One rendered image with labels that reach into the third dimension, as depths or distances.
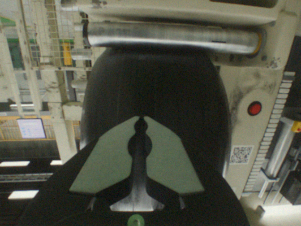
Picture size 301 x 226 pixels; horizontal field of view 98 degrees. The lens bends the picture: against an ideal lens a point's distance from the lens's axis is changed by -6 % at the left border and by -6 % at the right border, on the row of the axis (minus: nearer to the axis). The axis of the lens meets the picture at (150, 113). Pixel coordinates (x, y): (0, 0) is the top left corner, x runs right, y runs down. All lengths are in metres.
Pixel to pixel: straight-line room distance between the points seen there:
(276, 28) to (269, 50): 0.04
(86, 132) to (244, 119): 0.42
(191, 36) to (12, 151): 14.32
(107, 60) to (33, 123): 4.24
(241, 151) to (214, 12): 0.41
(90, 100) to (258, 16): 0.33
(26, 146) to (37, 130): 9.09
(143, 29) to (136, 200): 0.30
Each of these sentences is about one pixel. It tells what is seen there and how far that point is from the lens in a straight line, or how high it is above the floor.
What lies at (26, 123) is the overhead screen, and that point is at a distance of 4.57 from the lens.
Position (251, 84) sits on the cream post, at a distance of 0.47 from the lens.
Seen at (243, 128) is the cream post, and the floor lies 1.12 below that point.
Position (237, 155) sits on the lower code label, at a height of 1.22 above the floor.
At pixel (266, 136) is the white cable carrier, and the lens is 0.59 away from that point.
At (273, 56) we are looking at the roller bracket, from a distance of 0.34.
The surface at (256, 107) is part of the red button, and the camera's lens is 0.49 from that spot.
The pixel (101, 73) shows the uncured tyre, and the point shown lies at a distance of 0.27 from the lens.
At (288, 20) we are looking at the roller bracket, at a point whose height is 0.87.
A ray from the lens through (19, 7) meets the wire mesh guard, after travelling 1.01.
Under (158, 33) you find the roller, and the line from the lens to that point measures 0.29.
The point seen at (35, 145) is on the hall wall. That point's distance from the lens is 13.22.
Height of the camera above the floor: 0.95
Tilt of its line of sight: 20 degrees up
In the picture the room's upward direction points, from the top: 178 degrees counter-clockwise
